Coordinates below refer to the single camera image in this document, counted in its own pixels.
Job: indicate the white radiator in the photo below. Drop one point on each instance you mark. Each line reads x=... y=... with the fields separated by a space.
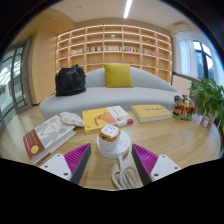
x=182 y=85

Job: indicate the white pouch orange dots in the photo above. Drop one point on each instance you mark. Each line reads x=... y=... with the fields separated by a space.
x=71 y=119

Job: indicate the dark framed window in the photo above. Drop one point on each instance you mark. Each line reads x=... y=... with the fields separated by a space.
x=203 y=61

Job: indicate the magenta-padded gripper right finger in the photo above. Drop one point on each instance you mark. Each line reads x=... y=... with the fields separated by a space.
x=165 y=165

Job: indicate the cartoon character figurine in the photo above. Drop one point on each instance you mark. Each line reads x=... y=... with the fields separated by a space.
x=182 y=108

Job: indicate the small white red cup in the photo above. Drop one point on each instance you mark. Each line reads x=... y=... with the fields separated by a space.
x=204 y=121

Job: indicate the grey framed glass door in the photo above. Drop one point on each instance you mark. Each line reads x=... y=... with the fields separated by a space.
x=16 y=80

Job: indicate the grey curved sofa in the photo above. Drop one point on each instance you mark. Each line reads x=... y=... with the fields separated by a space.
x=110 y=96

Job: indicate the white wall air conditioner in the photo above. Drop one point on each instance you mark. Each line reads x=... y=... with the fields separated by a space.
x=182 y=28

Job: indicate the yellow cushion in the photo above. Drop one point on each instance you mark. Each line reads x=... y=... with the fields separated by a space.
x=118 y=76

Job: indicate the yellow and white book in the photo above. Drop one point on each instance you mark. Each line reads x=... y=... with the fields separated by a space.
x=100 y=119

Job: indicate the long ceiling light strip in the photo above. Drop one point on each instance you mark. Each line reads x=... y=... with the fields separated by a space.
x=127 y=8

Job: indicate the white and red book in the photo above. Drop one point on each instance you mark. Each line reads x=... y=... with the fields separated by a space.
x=50 y=133

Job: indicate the black bag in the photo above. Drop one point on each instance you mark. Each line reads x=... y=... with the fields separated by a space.
x=70 y=81

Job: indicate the round white power strip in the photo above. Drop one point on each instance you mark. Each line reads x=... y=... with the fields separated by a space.
x=124 y=146

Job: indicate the green potted plant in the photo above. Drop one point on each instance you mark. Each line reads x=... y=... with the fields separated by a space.
x=208 y=95

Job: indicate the wooden wall shelf unit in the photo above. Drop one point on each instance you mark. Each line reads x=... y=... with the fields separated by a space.
x=113 y=46

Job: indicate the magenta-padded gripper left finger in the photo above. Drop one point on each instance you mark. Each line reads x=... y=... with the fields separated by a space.
x=56 y=163

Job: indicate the white cube charger orange band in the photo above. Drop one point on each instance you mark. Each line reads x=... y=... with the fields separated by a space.
x=109 y=133

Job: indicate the white sheer curtain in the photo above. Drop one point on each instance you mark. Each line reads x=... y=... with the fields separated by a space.
x=187 y=56
x=219 y=70

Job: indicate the plain yellow book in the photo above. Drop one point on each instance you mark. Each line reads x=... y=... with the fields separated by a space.
x=150 y=112

